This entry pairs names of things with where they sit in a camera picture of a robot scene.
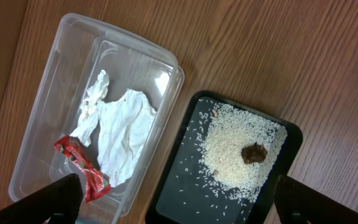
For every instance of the brown food scrap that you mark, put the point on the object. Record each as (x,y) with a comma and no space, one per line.
(255,153)

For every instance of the black plastic tray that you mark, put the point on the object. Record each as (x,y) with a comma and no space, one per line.
(185,195)

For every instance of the white napkin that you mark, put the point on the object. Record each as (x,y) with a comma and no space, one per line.
(124,126)

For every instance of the white rice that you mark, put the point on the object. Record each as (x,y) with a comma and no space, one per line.
(229,131)

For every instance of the clear plastic bin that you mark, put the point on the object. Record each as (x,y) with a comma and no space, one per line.
(82,48)

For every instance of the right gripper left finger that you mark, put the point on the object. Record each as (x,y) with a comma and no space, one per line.
(58,202)

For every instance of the red snack wrapper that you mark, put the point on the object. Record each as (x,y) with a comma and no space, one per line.
(97,185)

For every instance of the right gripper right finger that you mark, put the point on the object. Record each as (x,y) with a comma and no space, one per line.
(298,203)

